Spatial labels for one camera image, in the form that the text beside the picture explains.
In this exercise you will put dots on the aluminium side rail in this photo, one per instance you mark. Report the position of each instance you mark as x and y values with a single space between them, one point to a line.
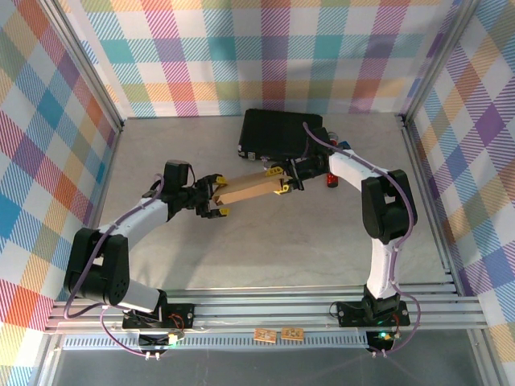
426 193

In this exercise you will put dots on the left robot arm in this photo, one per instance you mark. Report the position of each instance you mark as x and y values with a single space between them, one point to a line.
96 265

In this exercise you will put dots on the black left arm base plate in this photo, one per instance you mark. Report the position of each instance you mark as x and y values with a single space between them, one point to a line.
181 315

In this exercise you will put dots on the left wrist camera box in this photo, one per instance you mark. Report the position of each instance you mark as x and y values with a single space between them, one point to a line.
177 173

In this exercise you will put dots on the small orange circuit board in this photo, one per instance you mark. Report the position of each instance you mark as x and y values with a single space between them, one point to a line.
264 335
291 333

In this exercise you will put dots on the small blue cube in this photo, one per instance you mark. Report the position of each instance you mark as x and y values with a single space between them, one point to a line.
344 144

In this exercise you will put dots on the aluminium corner post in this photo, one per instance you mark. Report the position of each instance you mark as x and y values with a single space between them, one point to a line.
91 76
436 60

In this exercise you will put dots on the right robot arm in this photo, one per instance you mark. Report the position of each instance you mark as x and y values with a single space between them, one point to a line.
386 209

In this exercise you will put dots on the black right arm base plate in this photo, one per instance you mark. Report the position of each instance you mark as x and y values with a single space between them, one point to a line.
350 313

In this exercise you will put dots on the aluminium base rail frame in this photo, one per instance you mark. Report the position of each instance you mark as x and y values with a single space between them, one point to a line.
261 309

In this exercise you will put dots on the red glitter microphone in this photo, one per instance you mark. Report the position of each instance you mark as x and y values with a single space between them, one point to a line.
332 181

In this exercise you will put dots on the brown cardboard paper box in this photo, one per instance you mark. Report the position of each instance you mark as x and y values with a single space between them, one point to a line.
249 189

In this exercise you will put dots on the black electronics module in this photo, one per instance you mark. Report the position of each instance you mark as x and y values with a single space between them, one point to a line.
380 342
155 342

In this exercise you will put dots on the black briefcase with metal latches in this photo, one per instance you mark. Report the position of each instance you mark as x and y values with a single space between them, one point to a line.
273 132

